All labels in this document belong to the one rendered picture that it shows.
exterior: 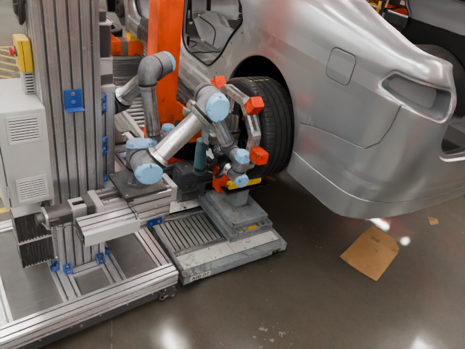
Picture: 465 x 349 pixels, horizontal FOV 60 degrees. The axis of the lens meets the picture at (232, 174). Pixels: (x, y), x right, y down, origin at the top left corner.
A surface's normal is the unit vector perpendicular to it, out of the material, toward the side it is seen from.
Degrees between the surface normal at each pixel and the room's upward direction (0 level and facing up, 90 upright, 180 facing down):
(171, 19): 90
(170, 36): 90
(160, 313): 0
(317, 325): 0
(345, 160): 90
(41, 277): 0
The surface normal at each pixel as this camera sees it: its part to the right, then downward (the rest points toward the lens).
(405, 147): -0.15, 0.51
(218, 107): 0.53, 0.46
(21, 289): 0.15, -0.83
